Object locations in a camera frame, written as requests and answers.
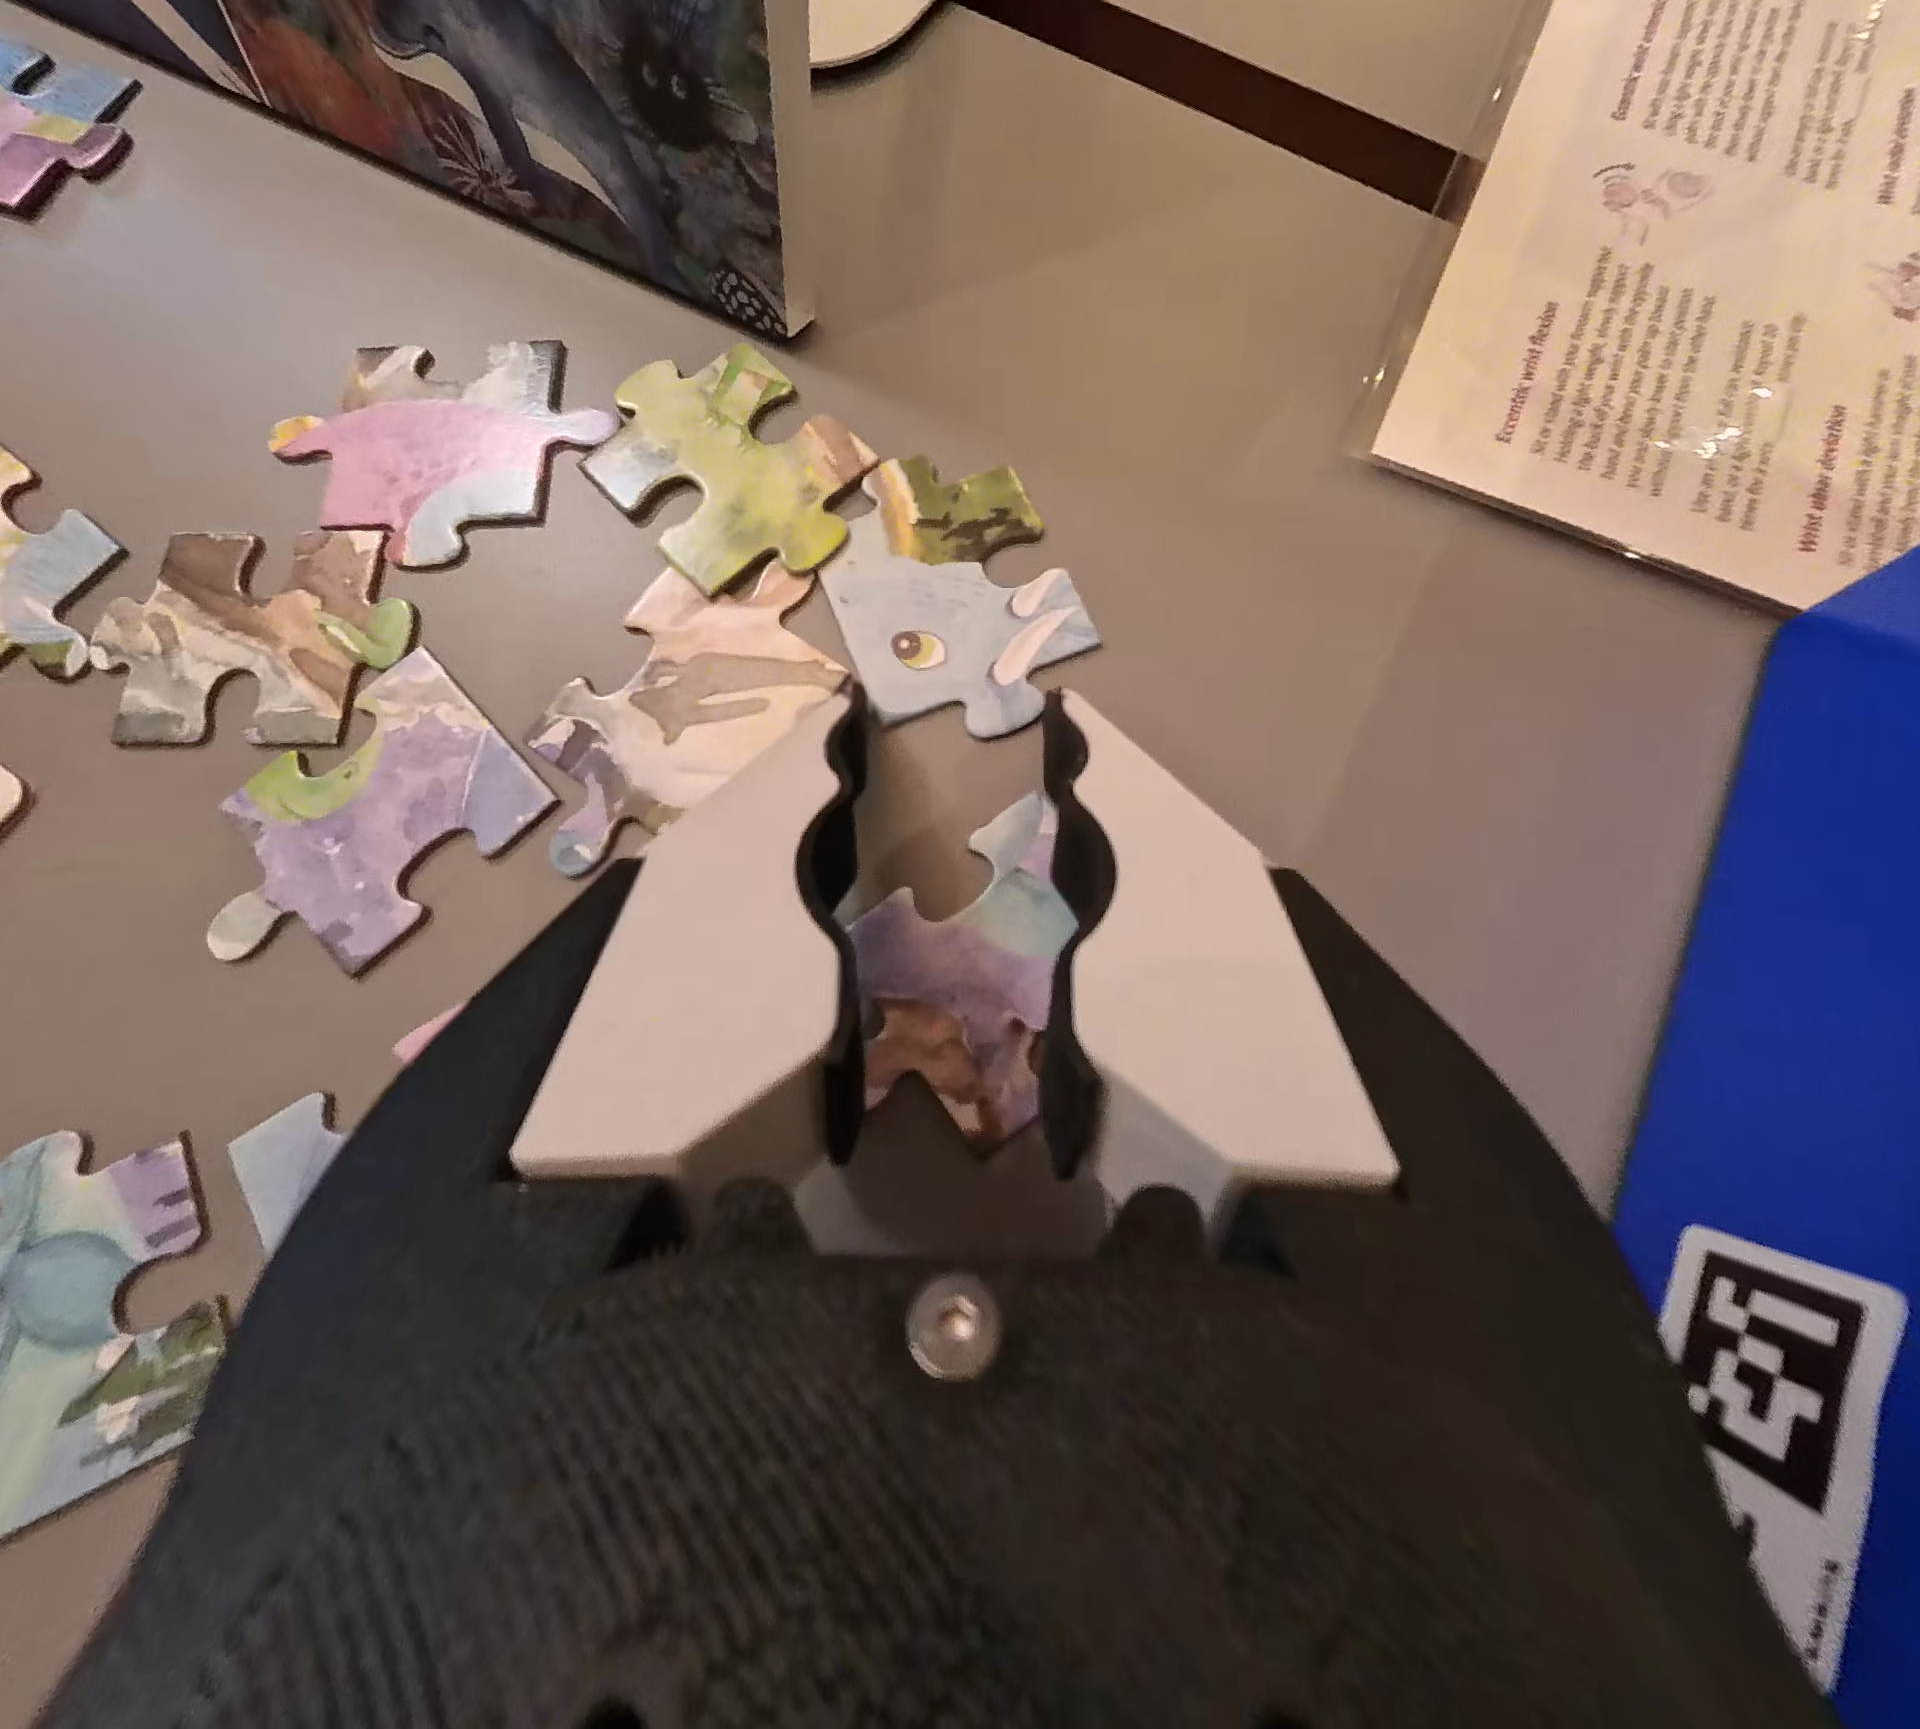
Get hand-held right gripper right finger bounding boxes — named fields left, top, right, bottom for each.
left=1041, top=690, right=1405, bottom=1229

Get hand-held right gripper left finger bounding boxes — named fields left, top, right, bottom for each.
left=511, top=685, right=880, bottom=1222

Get blue triceratops face puzzle piece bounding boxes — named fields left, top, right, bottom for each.
left=817, top=454, right=1103, bottom=744

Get jigsaw puzzle pieces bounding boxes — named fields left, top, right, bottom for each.
left=0, top=34, right=1086, bottom=1543

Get blue plastic bin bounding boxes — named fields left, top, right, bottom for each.
left=1612, top=544, right=1920, bottom=1700

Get laminated instruction sheet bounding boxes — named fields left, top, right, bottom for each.
left=1371, top=0, right=1920, bottom=611

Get animal picture board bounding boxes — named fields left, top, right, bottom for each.
left=0, top=0, right=819, bottom=339

